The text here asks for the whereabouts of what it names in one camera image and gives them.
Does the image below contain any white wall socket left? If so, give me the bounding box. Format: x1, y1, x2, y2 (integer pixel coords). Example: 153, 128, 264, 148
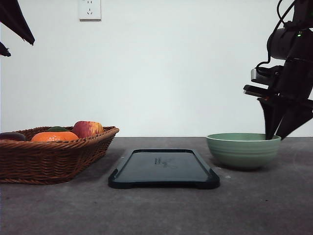
78, 0, 102, 22

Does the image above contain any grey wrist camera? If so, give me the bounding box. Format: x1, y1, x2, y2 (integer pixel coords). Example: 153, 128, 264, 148
243, 66, 282, 98

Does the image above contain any orange mandarin fruit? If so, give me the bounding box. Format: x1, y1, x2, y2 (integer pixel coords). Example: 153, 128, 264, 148
31, 132, 79, 141

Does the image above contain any dark red plum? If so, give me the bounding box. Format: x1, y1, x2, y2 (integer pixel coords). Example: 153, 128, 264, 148
0, 132, 26, 141

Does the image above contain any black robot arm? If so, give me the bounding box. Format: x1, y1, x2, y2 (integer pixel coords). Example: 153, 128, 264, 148
258, 0, 313, 140

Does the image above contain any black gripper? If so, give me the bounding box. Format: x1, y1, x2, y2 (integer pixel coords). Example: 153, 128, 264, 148
258, 58, 313, 140

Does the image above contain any light green ceramic bowl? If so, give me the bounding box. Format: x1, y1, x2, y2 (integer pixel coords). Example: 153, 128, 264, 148
206, 133, 281, 170

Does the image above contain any dark green rectangular tray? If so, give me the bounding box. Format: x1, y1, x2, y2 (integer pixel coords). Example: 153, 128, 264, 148
109, 149, 220, 189

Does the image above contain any green lime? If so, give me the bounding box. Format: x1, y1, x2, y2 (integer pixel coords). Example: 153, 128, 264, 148
46, 126, 69, 132

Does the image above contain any brown wicker basket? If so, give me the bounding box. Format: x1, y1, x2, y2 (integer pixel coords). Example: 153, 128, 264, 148
0, 120, 119, 185

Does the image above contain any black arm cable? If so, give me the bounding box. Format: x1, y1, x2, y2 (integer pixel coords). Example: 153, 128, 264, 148
255, 0, 297, 69

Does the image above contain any red yellow apple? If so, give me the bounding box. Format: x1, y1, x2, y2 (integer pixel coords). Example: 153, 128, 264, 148
72, 121, 104, 138

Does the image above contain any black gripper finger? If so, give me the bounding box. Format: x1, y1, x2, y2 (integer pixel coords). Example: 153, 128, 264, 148
0, 42, 11, 57
0, 0, 35, 46

